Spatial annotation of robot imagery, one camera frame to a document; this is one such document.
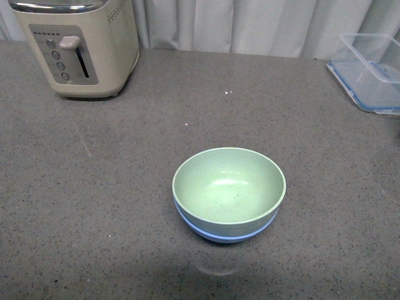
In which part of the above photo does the cream two-slot toaster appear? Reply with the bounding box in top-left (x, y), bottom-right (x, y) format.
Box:
top-left (9, 0), bottom-right (139, 98)

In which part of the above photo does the clear container with blue lid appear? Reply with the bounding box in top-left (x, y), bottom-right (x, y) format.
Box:
top-left (327, 33), bottom-right (399, 115)

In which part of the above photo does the blue bowl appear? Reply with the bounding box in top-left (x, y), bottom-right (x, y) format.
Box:
top-left (174, 201), bottom-right (279, 244)

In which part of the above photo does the white curtain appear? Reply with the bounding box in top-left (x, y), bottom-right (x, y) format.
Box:
top-left (0, 0), bottom-right (400, 61)

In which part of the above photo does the green bowl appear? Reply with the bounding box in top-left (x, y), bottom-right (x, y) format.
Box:
top-left (172, 147), bottom-right (286, 237)

